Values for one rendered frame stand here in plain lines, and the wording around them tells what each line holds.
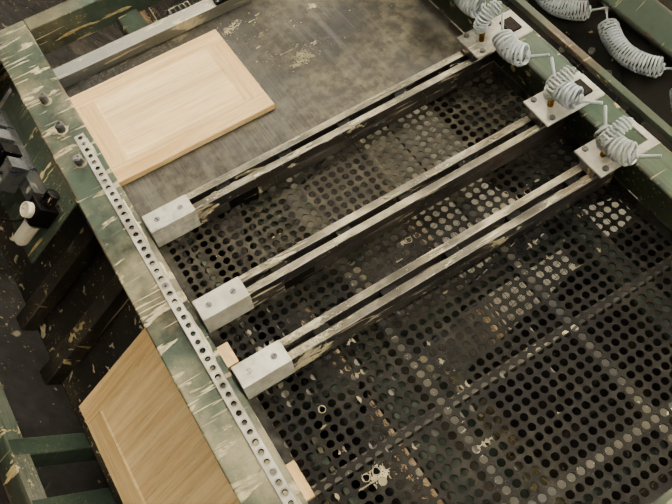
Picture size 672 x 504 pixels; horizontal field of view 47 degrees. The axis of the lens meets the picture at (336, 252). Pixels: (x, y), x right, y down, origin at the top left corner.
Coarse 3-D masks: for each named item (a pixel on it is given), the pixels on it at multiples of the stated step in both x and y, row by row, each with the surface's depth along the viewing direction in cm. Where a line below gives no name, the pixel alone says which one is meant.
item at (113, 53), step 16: (208, 0) 239; (240, 0) 241; (176, 16) 236; (192, 16) 236; (208, 16) 239; (144, 32) 234; (160, 32) 233; (176, 32) 236; (112, 48) 231; (128, 48) 231; (144, 48) 234; (64, 64) 229; (80, 64) 228; (96, 64) 229; (112, 64) 232; (64, 80) 227; (80, 80) 230
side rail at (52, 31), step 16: (80, 0) 242; (96, 0) 241; (112, 0) 244; (128, 0) 247; (144, 0) 251; (160, 0) 254; (32, 16) 239; (48, 16) 239; (64, 16) 239; (80, 16) 242; (96, 16) 245; (112, 16) 248; (32, 32) 237; (48, 32) 240; (64, 32) 243; (80, 32) 246; (48, 48) 244
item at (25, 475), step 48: (0, 96) 248; (0, 240) 267; (96, 240) 232; (192, 240) 362; (48, 288) 238; (96, 288) 234; (192, 288) 211; (48, 336) 245; (96, 336) 229; (240, 336) 348; (0, 384) 225; (48, 384) 234; (96, 384) 229; (0, 432) 213
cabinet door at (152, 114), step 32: (160, 64) 229; (192, 64) 228; (224, 64) 227; (96, 96) 224; (128, 96) 224; (160, 96) 223; (192, 96) 222; (224, 96) 221; (256, 96) 220; (96, 128) 218; (128, 128) 217; (160, 128) 216; (192, 128) 215; (224, 128) 214; (128, 160) 211; (160, 160) 210
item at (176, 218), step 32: (480, 32) 207; (448, 64) 214; (480, 64) 216; (384, 96) 210; (416, 96) 211; (320, 128) 205; (352, 128) 205; (256, 160) 201; (288, 160) 200; (320, 160) 208; (192, 192) 197; (224, 192) 196; (256, 192) 203; (160, 224) 193; (192, 224) 198
